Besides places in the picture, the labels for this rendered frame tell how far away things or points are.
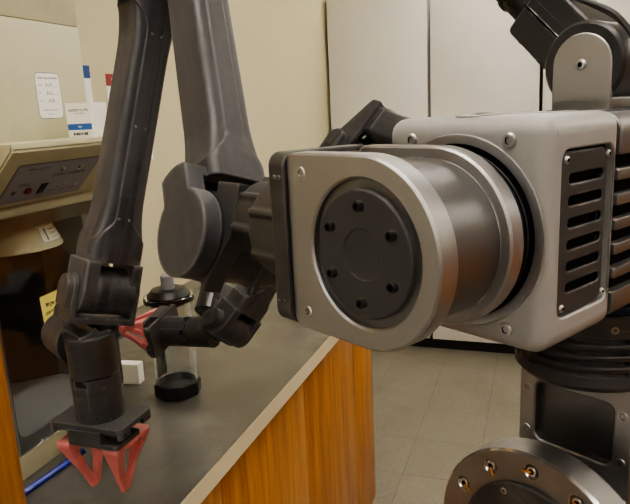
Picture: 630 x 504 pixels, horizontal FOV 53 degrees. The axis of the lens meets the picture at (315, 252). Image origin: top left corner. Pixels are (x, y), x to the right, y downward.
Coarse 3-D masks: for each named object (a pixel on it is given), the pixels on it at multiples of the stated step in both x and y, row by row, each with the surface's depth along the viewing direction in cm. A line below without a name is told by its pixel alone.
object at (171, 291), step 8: (160, 280) 134; (168, 280) 134; (152, 288) 136; (160, 288) 136; (168, 288) 134; (176, 288) 135; (184, 288) 135; (152, 296) 132; (160, 296) 132; (168, 296) 132; (176, 296) 132; (184, 296) 133
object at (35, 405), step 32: (0, 224) 101; (32, 224) 107; (64, 224) 115; (0, 256) 101; (32, 256) 107; (64, 256) 115; (0, 288) 101; (32, 288) 108; (0, 320) 101; (32, 320) 108; (32, 352) 108; (32, 384) 108; (64, 384) 116; (32, 416) 108; (32, 448) 109
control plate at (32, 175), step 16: (64, 160) 103; (80, 160) 107; (96, 160) 111; (16, 176) 95; (32, 176) 99; (48, 176) 102; (64, 176) 107; (80, 176) 111; (16, 192) 99; (32, 192) 103; (48, 192) 107; (64, 192) 111
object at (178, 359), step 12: (144, 300) 133; (168, 300) 131; (180, 300) 132; (192, 300) 135; (180, 312) 133; (168, 348) 133; (180, 348) 134; (192, 348) 137; (156, 360) 135; (168, 360) 134; (180, 360) 135; (192, 360) 137; (156, 372) 136; (168, 372) 135; (180, 372) 135; (192, 372) 137; (168, 384) 135; (180, 384) 136
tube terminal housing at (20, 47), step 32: (0, 32) 101; (32, 32) 108; (64, 32) 115; (0, 64) 101; (32, 64) 108; (64, 64) 115; (0, 96) 102; (32, 96) 108; (64, 96) 115; (0, 128) 102; (32, 128) 108; (64, 128) 115
